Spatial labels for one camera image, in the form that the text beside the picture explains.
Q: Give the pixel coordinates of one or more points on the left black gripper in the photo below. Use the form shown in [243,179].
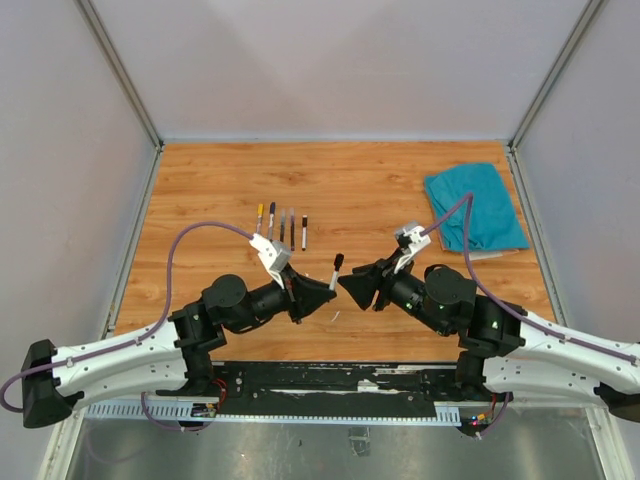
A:
[303,297]

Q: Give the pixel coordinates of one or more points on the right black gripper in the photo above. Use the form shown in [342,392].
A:
[364,280]

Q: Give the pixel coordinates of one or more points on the white marker black tip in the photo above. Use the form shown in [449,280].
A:
[334,278]

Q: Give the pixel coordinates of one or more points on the small white pen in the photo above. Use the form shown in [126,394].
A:
[304,235]

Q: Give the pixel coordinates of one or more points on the dark blue-green gel pen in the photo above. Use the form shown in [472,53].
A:
[282,226]

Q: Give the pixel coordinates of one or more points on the purple gel pen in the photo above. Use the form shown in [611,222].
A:
[292,220]

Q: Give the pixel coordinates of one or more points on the white marker blue end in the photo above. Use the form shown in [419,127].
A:
[270,231]

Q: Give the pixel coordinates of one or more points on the yellow capped white marker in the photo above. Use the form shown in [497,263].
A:
[260,216]

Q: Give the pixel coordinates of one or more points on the black pen cap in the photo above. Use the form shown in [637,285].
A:
[338,261]

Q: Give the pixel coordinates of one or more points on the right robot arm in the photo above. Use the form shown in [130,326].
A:
[506,350]

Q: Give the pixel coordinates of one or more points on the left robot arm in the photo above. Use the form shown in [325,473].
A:
[170,358]

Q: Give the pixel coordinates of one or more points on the teal cloth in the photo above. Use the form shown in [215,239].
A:
[494,223]

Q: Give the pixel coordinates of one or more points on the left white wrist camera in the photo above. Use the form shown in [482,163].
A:
[273,255]

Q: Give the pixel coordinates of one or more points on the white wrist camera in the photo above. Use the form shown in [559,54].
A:
[273,255]
[411,239]

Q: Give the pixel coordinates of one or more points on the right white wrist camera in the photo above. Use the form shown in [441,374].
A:
[411,239]

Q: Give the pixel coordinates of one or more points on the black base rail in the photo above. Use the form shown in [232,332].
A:
[335,390]

